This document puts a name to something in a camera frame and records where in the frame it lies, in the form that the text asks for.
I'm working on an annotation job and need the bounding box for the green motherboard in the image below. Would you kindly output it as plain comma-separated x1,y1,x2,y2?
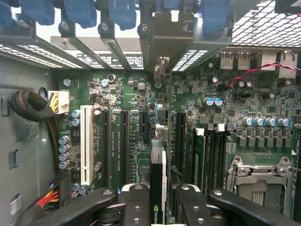
56,50,301,226

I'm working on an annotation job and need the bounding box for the white PCI expansion slot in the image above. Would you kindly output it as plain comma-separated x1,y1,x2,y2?
80,105,94,186

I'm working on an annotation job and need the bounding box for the coloured power wire bundle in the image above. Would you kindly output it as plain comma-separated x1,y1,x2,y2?
35,174,71,211

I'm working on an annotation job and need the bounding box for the metal CPU socket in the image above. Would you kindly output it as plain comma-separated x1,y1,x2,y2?
227,155,294,226

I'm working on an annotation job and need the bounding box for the grey power supply unit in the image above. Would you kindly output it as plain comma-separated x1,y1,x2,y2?
0,50,59,226

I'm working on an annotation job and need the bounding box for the white power connector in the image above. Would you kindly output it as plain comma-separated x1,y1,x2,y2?
48,90,70,115

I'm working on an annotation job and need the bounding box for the black open PC case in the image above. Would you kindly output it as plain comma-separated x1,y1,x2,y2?
0,0,301,226

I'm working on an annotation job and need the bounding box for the black long expansion slot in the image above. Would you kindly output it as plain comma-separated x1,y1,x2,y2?
175,112,187,176
101,110,111,188

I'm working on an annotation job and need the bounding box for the grey chipset heatsink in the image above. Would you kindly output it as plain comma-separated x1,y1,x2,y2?
138,166,151,186

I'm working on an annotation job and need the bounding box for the perforated metal slot cover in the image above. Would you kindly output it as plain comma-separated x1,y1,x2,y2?
0,42,57,69
171,22,232,73

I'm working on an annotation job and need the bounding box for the black short expansion slot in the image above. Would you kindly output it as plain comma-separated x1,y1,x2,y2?
139,111,149,135

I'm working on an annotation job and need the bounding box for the black braided power cable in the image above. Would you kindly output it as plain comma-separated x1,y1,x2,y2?
8,89,60,175

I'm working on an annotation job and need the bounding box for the red black twisted wire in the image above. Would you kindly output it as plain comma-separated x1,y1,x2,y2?
224,62,301,89

